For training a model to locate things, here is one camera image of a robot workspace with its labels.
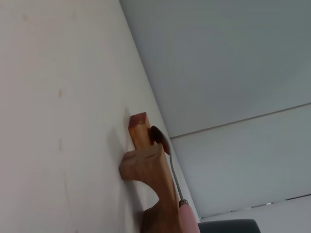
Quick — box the grey ceramic cup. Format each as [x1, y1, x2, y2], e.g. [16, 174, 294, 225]
[198, 218, 260, 233]

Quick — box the rectangular wooden block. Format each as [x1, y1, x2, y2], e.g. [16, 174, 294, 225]
[128, 112, 157, 151]

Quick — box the arched wooden block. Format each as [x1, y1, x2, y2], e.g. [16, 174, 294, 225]
[119, 143, 182, 233]

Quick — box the pink handled metal spoon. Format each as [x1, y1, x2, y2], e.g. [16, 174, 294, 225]
[148, 125, 200, 233]

